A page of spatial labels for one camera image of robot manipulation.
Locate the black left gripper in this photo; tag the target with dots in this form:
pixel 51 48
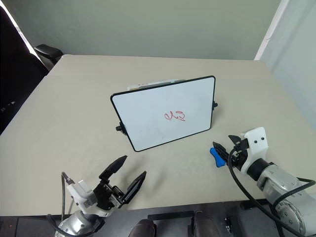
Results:
pixel 106 193

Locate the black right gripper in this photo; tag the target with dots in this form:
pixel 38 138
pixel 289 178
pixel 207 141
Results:
pixel 240 153

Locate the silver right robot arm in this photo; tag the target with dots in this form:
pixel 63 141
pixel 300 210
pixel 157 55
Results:
pixel 284 187

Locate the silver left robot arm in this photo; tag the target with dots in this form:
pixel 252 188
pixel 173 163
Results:
pixel 79 223

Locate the blue whiteboard eraser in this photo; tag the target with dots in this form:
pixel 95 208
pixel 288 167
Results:
pixel 218 162

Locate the dark rounded shape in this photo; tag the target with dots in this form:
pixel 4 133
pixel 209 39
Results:
pixel 203 224
pixel 143 229

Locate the black framed whiteboard on stand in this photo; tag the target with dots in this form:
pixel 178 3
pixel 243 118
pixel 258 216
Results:
pixel 158 111

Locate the black floor device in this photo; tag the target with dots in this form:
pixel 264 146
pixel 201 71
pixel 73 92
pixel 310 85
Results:
pixel 233 225

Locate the black office chair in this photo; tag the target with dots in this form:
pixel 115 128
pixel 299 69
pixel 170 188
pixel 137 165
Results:
pixel 14 69

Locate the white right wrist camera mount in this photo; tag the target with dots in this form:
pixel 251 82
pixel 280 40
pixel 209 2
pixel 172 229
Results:
pixel 258 145

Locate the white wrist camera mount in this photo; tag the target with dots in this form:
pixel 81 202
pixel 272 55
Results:
pixel 80 193
pixel 258 145

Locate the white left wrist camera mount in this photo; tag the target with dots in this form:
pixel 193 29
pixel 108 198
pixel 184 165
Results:
pixel 80 193

